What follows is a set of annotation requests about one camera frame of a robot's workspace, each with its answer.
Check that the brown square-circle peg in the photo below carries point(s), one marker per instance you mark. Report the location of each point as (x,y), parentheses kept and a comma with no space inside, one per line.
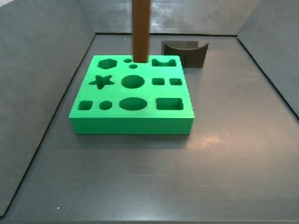
(141,29)

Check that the green shape-sorter block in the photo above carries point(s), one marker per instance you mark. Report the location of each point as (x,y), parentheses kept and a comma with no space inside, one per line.
(133,98)

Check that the dark grey curved holder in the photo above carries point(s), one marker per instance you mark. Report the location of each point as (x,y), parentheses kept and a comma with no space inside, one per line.
(189,50)

